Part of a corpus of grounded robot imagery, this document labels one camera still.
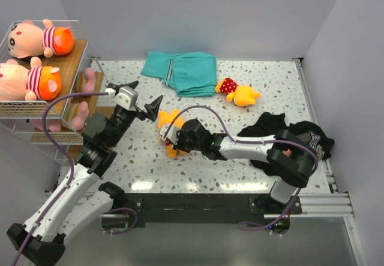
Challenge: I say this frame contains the orange bear polka dress front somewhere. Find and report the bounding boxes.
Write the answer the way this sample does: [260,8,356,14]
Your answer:
[158,109,186,158]

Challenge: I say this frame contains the orange bear polka dress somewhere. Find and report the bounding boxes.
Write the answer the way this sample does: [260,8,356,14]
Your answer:
[215,77,261,107]
[158,109,186,158]

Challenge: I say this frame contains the pink pig toy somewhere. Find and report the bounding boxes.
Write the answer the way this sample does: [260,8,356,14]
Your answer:
[46,101,89,132]

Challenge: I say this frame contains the pink pig striped shirt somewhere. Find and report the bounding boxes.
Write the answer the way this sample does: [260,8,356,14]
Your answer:
[73,68,96,94]

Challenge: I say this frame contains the orange bear polka dress back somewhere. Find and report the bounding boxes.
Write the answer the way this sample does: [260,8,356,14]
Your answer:
[215,77,261,107]

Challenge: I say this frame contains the face-up doll orange hat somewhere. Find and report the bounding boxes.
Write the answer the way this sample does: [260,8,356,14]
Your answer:
[1,57,62,101]

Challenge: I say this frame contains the black-haired doll orange pants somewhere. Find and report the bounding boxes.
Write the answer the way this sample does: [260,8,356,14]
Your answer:
[7,19,74,59]

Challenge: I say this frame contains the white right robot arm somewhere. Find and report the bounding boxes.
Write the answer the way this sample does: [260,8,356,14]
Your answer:
[161,119,318,214]

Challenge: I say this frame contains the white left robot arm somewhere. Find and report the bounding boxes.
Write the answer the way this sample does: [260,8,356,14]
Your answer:
[7,81,163,265]

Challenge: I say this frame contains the folded teal cloth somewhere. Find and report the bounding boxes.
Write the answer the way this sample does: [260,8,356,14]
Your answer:
[141,52,217,97]

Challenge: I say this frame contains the black printed garment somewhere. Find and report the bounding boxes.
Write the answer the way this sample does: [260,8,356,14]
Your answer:
[238,112,335,160]

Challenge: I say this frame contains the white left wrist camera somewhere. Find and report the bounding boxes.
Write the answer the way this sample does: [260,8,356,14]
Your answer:
[106,86,139,111]

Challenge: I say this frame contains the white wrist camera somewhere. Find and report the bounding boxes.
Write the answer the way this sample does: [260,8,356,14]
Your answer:
[159,124,179,144]
[106,86,139,111]

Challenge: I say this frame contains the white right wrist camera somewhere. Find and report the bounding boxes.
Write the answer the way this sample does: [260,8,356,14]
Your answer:
[159,124,179,144]

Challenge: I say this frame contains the white wire wooden shelf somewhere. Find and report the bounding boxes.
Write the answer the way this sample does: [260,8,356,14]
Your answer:
[1,19,107,163]

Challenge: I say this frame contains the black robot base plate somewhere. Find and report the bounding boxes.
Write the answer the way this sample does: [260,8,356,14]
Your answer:
[98,182,302,229]

